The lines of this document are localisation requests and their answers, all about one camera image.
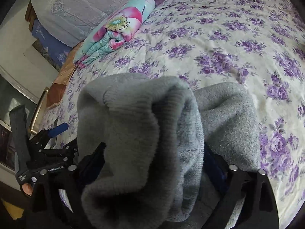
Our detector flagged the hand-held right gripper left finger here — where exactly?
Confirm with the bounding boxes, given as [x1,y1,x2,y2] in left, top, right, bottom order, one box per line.
[31,142,107,229]

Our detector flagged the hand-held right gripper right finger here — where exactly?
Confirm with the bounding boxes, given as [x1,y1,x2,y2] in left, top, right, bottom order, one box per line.
[202,143,280,229]

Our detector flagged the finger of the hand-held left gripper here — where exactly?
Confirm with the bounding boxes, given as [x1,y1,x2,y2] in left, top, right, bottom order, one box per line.
[58,139,79,154]
[48,123,69,137]

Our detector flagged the grey fleece sweatshirt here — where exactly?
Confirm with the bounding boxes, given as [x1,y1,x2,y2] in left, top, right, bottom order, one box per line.
[76,73,261,229]

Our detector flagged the person's left hand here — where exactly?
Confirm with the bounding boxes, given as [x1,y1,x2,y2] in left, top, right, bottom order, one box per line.
[20,182,34,196]

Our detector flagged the brown pillow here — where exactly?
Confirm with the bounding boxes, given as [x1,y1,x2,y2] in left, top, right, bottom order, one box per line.
[46,42,82,108]

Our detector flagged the dark glass door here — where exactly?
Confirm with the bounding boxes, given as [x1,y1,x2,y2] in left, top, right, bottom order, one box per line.
[0,75,39,170]

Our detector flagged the yellow object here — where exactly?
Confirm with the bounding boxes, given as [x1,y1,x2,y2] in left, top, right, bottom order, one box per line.
[0,198,25,221]

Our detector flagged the blue printed cloth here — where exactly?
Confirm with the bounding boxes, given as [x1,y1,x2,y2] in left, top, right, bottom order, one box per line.
[32,19,72,65]

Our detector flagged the folded floral quilt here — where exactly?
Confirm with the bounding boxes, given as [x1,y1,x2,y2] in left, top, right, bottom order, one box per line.
[73,0,156,70]

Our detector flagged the wooden headboard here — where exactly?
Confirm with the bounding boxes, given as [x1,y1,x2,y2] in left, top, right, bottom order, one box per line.
[25,0,37,30]

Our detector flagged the white lace cloth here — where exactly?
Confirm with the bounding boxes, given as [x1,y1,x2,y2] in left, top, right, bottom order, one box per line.
[30,0,181,48]

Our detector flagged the purple floral bed sheet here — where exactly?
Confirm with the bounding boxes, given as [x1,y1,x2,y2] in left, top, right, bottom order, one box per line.
[39,0,305,227]

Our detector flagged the greenish wall poster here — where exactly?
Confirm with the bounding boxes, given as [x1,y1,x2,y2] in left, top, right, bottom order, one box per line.
[32,40,60,65]

